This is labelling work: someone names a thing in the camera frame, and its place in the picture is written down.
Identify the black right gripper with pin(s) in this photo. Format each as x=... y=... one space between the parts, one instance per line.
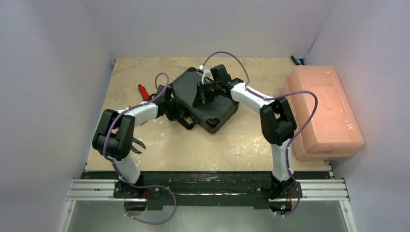
x=204 y=93

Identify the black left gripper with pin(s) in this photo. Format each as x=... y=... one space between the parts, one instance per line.
x=178 y=114

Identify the black poker set case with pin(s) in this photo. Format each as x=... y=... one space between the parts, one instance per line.
x=210 y=116

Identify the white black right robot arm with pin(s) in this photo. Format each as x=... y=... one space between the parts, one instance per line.
x=277 y=120

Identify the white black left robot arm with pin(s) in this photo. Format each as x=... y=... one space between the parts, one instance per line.
x=113 y=137

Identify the red black utility knife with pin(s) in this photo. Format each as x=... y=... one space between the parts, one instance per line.
x=144 y=93

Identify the blue object behind bin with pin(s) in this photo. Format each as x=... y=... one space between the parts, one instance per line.
x=297 y=61

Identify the translucent pink storage bin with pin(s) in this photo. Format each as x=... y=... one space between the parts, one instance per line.
x=333 y=132

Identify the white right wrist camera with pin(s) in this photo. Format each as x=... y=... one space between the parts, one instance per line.
x=206 y=74

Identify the black aluminium mounting rail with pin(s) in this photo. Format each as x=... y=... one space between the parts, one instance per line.
x=235 y=189

